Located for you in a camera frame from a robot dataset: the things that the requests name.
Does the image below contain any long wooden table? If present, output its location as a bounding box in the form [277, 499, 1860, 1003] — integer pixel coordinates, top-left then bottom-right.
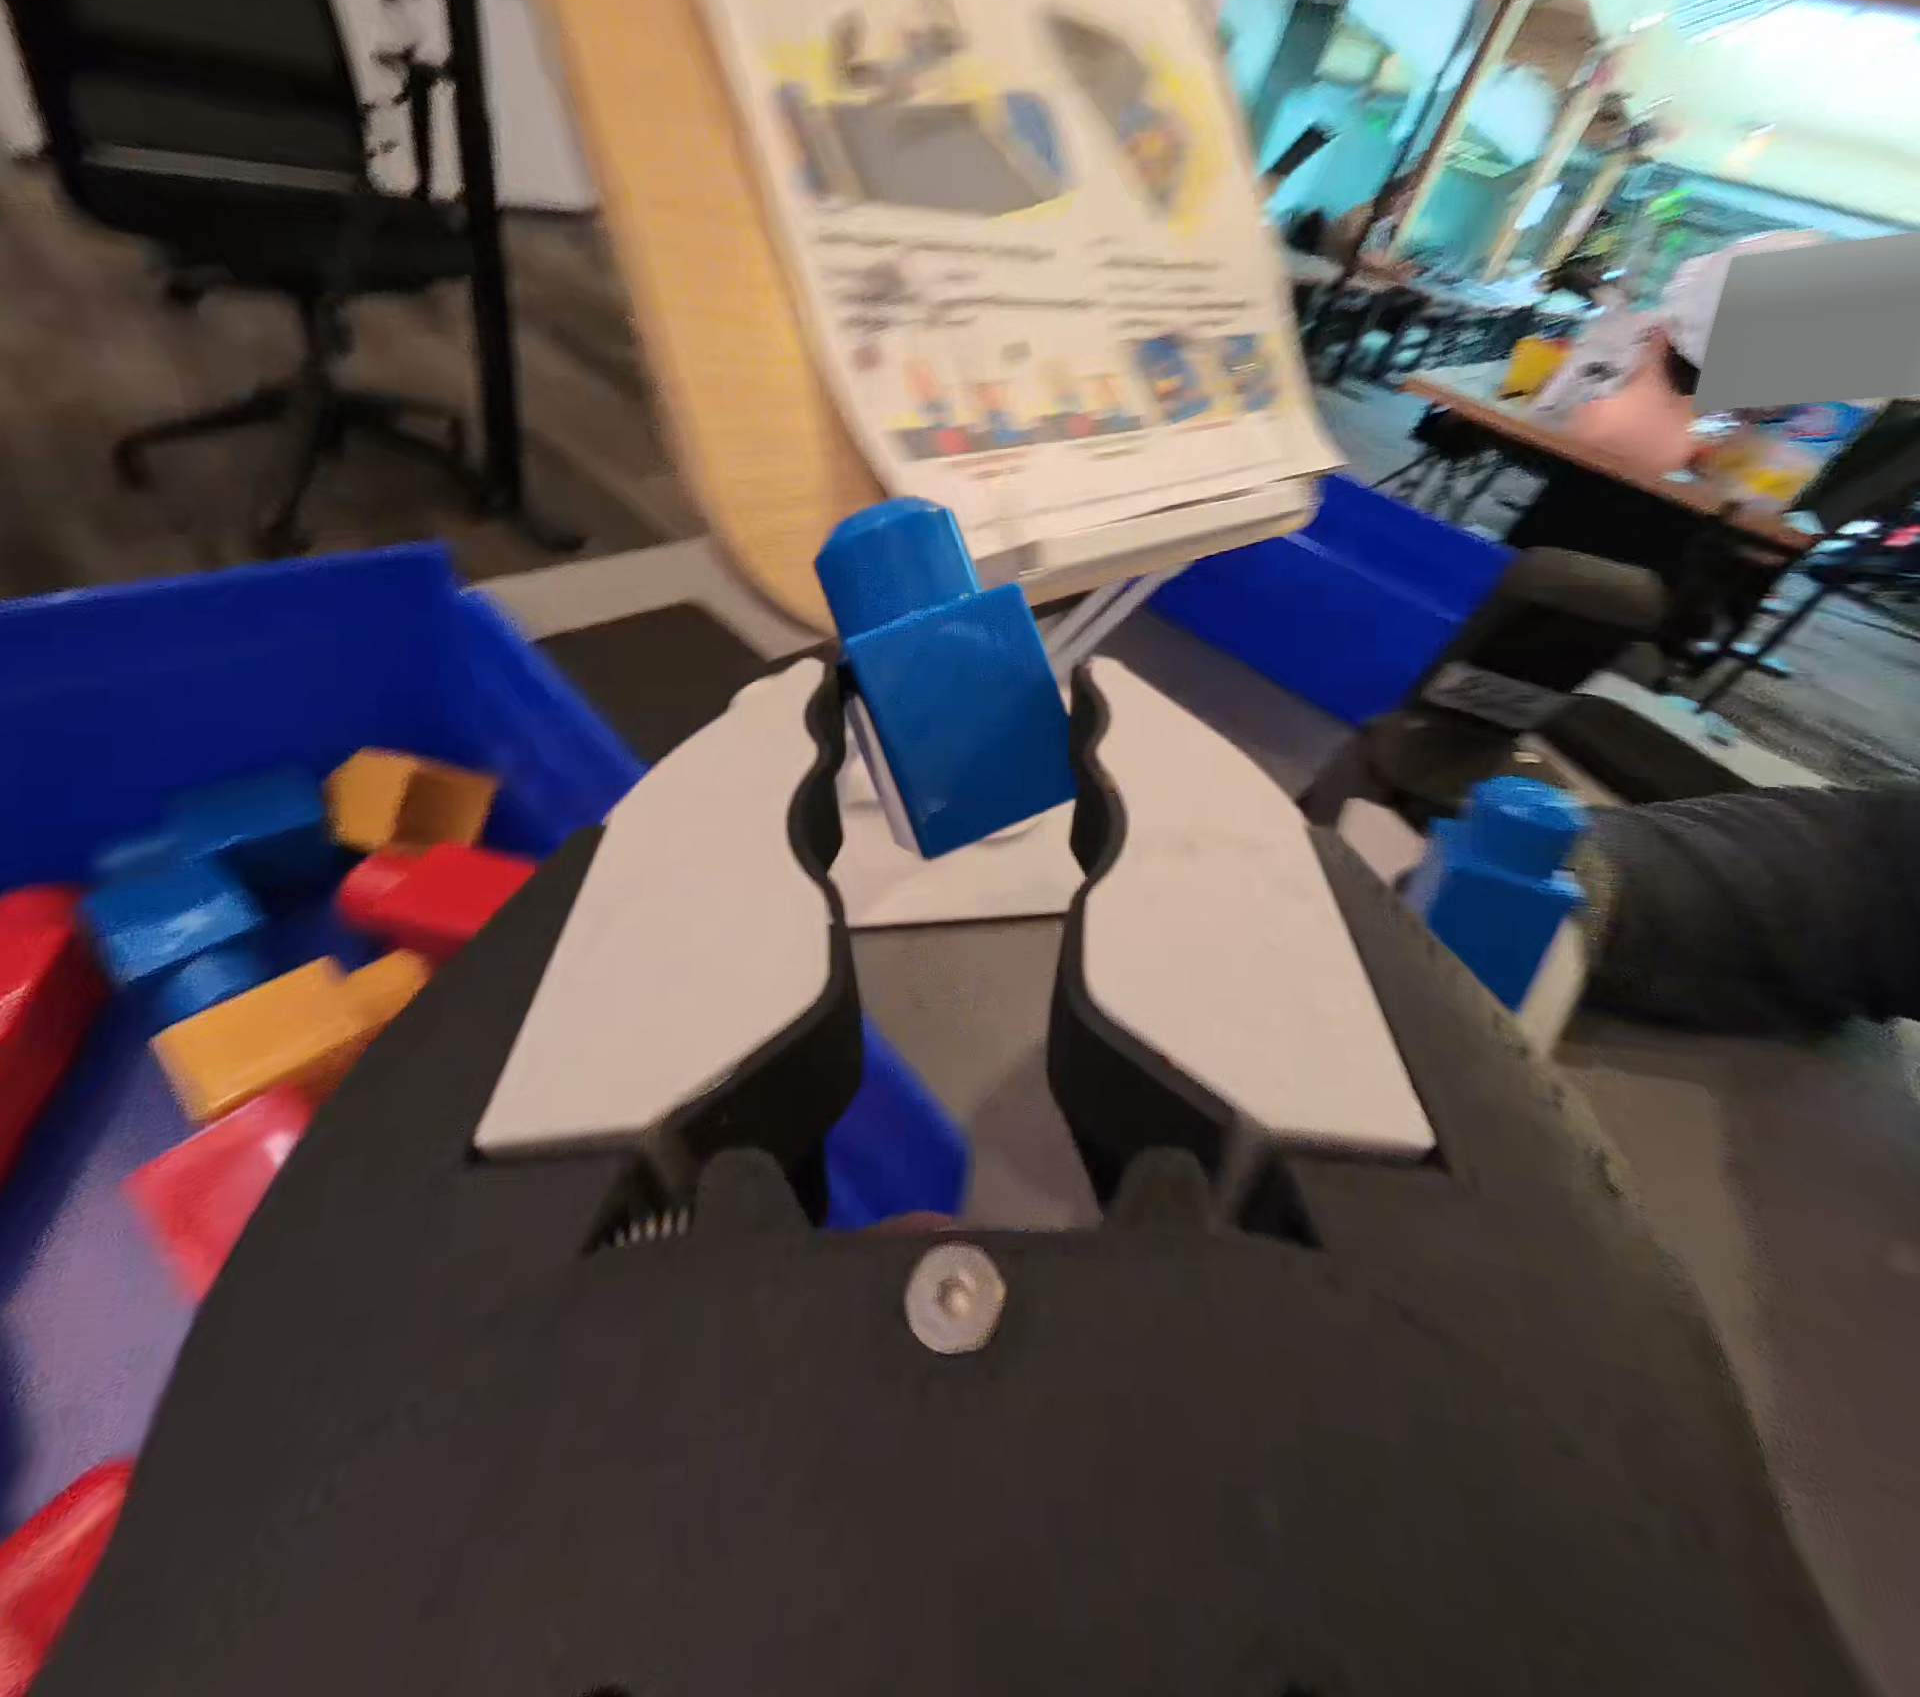
[1403, 367, 1821, 560]

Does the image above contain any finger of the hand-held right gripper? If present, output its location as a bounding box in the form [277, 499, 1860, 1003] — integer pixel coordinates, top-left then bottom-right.
[1523, 923, 1591, 1053]
[1334, 797, 1426, 896]

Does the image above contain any wooden book stand white base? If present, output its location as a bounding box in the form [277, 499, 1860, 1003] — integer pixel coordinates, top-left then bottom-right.
[476, 0, 1341, 934]

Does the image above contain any pile of toy blocks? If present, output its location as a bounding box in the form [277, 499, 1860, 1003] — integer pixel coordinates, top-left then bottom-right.
[0, 747, 533, 1616]

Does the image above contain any printed instruction sheet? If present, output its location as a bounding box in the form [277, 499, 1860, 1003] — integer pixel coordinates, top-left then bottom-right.
[623, 0, 1341, 566]

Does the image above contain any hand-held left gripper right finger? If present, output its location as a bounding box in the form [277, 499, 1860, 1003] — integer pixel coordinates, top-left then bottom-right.
[1046, 653, 1436, 1226]

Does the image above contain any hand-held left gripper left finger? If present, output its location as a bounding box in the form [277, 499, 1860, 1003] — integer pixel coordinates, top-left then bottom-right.
[471, 660, 861, 1226]

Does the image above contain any person's right forearm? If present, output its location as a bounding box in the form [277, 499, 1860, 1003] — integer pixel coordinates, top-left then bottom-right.
[1574, 786, 1920, 1037]

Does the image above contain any blue plastic bin with tag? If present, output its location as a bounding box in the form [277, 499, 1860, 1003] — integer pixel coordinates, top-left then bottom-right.
[0, 543, 977, 1697]

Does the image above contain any black office chair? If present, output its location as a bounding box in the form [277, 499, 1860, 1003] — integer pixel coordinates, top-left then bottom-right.
[0, 0, 584, 560]

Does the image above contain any black chair armrest pad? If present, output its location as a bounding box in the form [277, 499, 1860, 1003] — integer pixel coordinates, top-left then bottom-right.
[1477, 544, 1671, 680]

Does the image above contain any grey desk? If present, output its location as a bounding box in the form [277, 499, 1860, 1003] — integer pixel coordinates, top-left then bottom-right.
[464, 534, 1920, 1697]

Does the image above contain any plain blue plastic bin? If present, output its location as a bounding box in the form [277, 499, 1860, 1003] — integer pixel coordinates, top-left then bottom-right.
[1146, 474, 1517, 726]

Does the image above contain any blue toy block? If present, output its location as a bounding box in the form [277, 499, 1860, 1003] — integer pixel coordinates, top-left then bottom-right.
[1404, 774, 1591, 1011]
[813, 496, 1080, 863]

